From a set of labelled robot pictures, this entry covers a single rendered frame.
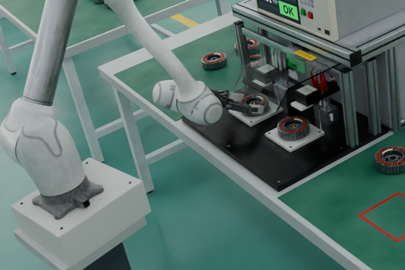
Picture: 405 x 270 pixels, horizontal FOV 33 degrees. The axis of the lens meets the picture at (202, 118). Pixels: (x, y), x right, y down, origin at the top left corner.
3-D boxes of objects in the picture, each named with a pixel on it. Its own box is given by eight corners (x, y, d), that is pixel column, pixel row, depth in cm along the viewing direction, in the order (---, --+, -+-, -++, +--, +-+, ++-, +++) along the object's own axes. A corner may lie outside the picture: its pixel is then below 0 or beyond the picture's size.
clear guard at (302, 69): (276, 111, 213) (273, 94, 210) (234, 87, 232) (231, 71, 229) (357, 72, 225) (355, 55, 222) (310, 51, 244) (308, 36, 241)
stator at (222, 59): (217, 72, 301) (216, 64, 300) (197, 68, 308) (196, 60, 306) (232, 60, 308) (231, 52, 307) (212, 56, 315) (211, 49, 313)
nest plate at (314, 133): (290, 152, 234) (290, 149, 234) (264, 136, 246) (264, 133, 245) (325, 134, 240) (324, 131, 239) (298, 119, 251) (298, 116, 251)
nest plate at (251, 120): (250, 126, 253) (250, 123, 253) (228, 113, 265) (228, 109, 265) (283, 110, 259) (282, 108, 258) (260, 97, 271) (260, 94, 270)
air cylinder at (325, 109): (328, 125, 244) (326, 112, 241) (314, 118, 250) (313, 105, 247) (339, 119, 246) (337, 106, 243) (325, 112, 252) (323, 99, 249)
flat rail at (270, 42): (345, 81, 219) (344, 73, 218) (238, 32, 268) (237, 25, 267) (348, 80, 220) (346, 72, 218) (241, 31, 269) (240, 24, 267)
